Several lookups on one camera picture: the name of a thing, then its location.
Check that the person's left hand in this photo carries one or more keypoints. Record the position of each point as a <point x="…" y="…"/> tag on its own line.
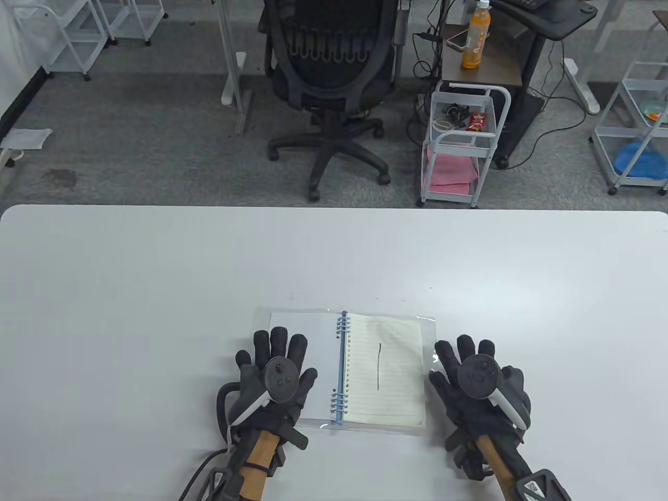
<point x="279" y="339"/>

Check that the person's right hand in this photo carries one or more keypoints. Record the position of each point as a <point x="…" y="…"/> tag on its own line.
<point x="464" y="347"/>

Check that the blue spiral lined notebook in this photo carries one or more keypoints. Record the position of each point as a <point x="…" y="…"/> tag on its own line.
<point x="386" y="365"/>

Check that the person's left forearm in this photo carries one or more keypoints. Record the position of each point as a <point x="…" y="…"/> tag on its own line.
<point x="261" y="449"/>

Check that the person's right forearm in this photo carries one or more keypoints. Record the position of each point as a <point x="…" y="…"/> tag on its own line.
<point x="488" y="449"/>

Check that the grey white handheld controller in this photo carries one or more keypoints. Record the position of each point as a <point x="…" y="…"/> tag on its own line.
<point x="282" y="378"/>
<point x="477" y="378"/>

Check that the pink cloth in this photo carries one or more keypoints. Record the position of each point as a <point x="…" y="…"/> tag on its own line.
<point x="449" y="169"/>

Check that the small white rolling cart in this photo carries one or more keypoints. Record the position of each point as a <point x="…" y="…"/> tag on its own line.
<point x="482" y="151"/>

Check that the red snack packet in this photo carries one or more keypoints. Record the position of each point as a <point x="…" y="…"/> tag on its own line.
<point x="477" y="121"/>

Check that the black computer tower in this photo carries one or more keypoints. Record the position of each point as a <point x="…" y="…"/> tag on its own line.
<point x="522" y="125"/>

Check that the blue cloth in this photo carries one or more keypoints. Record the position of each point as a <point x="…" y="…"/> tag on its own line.
<point x="639" y="159"/>

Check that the black mesh office chair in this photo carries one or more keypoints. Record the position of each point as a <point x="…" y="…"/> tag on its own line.
<point x="329" y="62"/>

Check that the white desk leg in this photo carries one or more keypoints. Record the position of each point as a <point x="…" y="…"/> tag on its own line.
<point x="579" y="83"/>
<point x="229" y="62"/>

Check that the brown side table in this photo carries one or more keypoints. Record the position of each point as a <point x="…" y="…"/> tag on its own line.
<point x="501" y="68"/>

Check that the orange packet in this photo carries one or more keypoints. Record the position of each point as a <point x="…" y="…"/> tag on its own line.
<point x="655" y="110"/>

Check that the orange drink bottle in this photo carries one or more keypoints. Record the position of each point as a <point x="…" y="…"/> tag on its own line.
<point x="476" y="42"/>

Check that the white smartphone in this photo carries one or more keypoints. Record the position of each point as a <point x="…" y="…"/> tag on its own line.
<point x="456" y="39"/>

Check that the white cloth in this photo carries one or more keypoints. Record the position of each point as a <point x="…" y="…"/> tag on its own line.
<point x="26" y="138"/>

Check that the black desk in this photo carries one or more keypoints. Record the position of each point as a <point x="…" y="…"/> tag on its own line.
<point x="566" y="21"/>

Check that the black keyboard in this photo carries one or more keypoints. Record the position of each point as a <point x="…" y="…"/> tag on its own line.
<point x="527" y="4"/>

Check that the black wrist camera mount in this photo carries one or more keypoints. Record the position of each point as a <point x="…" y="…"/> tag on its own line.
<point x="543" y="485"/>
<point x="224" y="480"/>

